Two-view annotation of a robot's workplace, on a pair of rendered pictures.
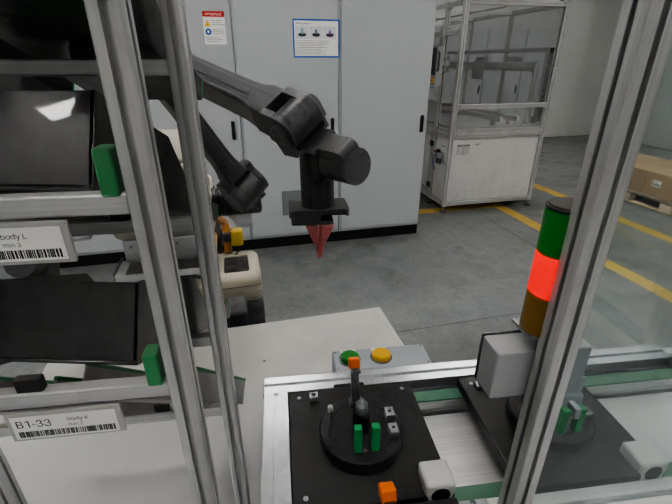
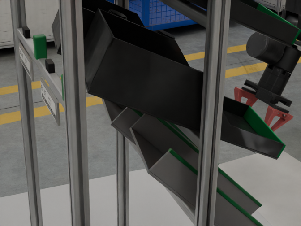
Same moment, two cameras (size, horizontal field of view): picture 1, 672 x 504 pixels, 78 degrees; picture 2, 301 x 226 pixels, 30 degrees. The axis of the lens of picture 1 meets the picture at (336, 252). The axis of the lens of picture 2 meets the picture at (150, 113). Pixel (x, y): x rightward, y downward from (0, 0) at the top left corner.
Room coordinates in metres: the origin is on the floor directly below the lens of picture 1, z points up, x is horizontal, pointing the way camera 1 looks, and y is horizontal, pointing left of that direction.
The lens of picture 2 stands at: (0.20, -0.43, 1.57)
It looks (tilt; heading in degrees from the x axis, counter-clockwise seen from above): 25 degrees down; 75
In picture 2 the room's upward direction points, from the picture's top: 1 degrees clockwise
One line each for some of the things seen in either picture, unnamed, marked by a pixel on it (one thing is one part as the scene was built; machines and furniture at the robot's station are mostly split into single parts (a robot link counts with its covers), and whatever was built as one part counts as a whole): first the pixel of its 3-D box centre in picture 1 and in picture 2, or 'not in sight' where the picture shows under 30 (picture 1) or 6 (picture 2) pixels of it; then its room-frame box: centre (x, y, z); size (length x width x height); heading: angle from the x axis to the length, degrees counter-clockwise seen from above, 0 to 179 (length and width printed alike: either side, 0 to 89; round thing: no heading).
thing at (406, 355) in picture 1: (380, 367); not in sight; (0.73, -0.10, 0.93); 0.21 x 0.07 x 0.06; 97
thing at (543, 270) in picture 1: (555, 272); not in sight; (0.41, -0.25, 1.33); 0.05 x 0.05 x 0.05
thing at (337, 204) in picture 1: (317, 194); not in sight; (0.69, 0.03, 1.34); 0.10 x 0.07 x 0.07; 97
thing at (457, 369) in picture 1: (472, 385); not in sight; (0.69, -0.30, 0.91); 0.89 x 0.06 x 0.11; 97
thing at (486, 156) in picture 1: (436, 96); not in sight; (5.77, -1.31, 1.13); 2.66 x 1.46 x 2.25; 14
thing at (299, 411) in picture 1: (361, 417); not in sight; (0.51, -0.04, 1.01); 0.24 x 0.24 x 0.13; 7
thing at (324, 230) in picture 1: (312, 232); not in sight; (0.69, 0.04, 1.27); 0.07 x 0.07 x 0.09; 7
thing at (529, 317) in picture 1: (546, 310); not in sight; (0.41, -0.25, 1.28); 0.05 x 0.05 x 0.05
